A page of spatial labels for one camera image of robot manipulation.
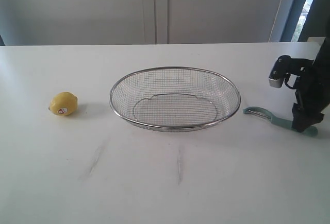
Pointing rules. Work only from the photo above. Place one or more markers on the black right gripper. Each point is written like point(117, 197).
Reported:
point(313, 97)

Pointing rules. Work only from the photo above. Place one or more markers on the teal handled vegetable peeler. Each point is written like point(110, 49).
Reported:
point(280, 122)

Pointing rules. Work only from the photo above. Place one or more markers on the yellow lemon with sticker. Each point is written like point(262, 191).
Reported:
point(63, 104)

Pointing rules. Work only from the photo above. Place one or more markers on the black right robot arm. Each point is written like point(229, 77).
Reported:
point(322, 59)

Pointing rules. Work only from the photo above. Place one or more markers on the oval wire mesh basket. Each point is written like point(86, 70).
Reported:
point(174, 98)

